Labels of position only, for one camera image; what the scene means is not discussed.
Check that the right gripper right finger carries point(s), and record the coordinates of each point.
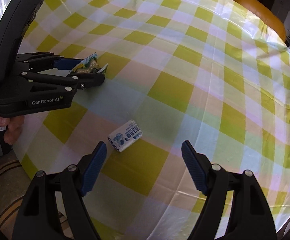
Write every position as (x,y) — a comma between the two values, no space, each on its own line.
(250,215)

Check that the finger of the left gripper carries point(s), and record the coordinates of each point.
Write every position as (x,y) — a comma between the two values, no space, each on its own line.
(47,82)
(37,62)

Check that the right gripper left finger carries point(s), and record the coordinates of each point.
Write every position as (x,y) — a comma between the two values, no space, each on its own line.
(38,216)

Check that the dark green snack packet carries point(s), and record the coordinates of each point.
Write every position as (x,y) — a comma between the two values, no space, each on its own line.
(89,65)

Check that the small white blue candy packet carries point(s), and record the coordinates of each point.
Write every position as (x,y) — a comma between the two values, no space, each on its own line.
(125,136)

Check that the striped sofa cushion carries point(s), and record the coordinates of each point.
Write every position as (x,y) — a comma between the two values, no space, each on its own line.
(15,177)

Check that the green checkered tablecloth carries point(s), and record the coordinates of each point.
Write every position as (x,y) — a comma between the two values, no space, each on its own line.
(206,71)

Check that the yellow leather armchair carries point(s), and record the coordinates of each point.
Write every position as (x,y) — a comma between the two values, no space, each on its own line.
(265,15)

